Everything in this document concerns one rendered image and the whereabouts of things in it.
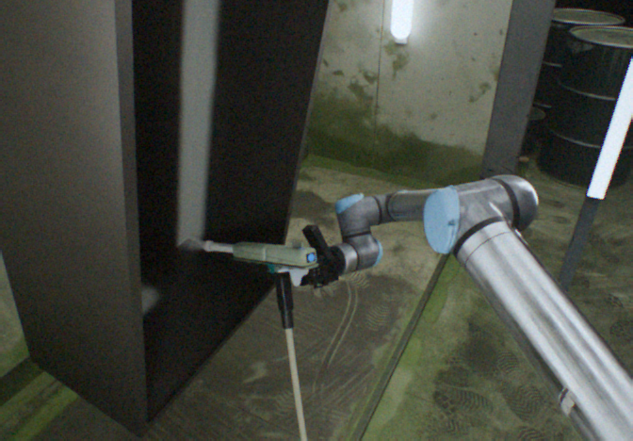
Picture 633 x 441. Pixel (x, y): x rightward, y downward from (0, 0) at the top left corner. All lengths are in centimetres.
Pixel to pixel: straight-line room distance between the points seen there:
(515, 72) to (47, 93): 228
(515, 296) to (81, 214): 68
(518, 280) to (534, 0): 195
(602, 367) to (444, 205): 34
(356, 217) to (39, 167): 86
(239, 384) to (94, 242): 109
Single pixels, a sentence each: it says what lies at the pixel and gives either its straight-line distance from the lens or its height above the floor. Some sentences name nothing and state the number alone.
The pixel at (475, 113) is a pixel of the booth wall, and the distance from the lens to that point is 277.
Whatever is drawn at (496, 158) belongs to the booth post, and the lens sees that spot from 284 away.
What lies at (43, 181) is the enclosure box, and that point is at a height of 110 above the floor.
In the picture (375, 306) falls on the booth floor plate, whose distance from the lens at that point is 209.
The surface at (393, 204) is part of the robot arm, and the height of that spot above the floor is 74.
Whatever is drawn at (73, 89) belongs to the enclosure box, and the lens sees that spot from 70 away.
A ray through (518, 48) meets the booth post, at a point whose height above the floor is 90.
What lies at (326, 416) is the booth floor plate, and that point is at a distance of 173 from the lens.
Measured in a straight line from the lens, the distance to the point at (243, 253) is 132.
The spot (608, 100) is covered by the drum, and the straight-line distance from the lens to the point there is 318.
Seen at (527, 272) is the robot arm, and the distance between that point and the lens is 82.
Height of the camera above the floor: 146
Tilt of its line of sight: 31 degrees down
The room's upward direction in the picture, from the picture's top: straight up
